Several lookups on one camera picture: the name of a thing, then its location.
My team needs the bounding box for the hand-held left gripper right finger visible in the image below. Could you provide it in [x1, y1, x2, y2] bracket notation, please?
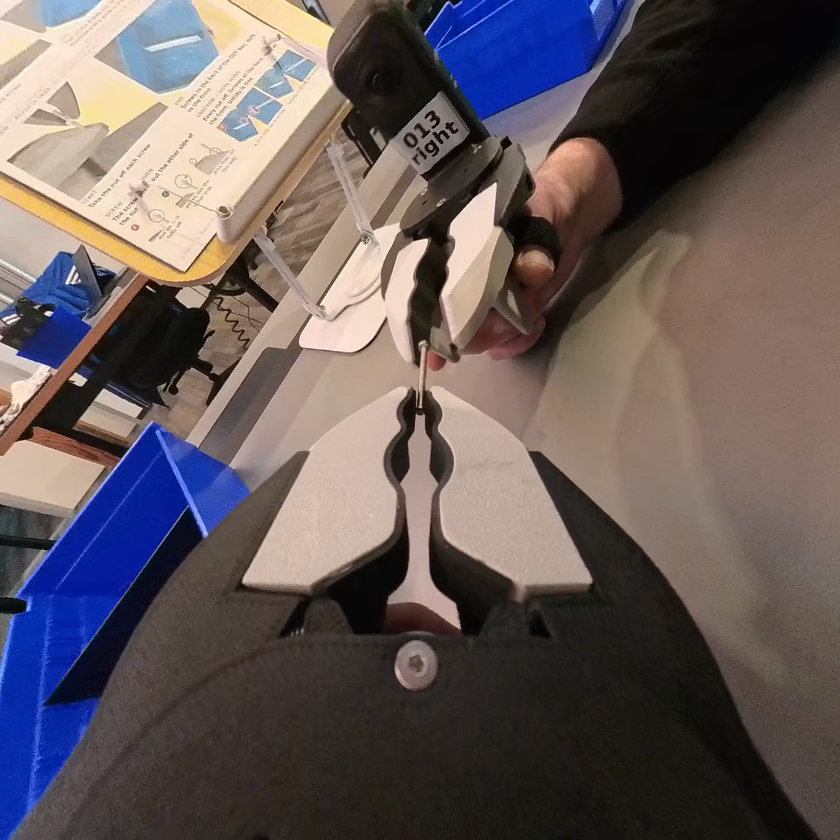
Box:
[422, 386, 595, 635]

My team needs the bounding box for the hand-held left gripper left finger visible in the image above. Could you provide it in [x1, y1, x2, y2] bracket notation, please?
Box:
[241, 386, 417, 635]

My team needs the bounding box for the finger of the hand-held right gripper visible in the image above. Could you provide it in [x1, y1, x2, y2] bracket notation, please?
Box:
[440, 184, 521, 363]
[381, 226, 460, 367]

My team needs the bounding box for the blue plastic bin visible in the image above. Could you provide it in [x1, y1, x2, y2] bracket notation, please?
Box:
[425, 0, 651, 120]

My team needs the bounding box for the blue bin with black divider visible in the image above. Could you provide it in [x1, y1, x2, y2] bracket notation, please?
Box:
[0, 421, 252, 840]

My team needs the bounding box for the person's right forearm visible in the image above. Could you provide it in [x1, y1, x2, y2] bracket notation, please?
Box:
[563, 0, 840, 229]

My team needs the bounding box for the grey desk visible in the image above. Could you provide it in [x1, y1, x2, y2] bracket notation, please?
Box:
[187, 39, 840, 840]

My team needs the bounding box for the person's right hand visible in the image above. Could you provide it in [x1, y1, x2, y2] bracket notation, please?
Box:
[469, 136, 626, 362]

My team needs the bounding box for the black office chair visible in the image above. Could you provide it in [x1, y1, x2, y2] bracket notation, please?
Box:
[123, 302, 219, 396]

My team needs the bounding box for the instruction board on white stand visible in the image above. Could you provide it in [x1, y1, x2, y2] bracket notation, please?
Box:
[0, 0, 388, 355]

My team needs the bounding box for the wooden table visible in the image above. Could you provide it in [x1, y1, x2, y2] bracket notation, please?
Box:
[0, 274, 151, 460]

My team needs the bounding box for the black coiled cable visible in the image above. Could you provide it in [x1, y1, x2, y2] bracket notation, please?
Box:
[215, 294, 265, 345]

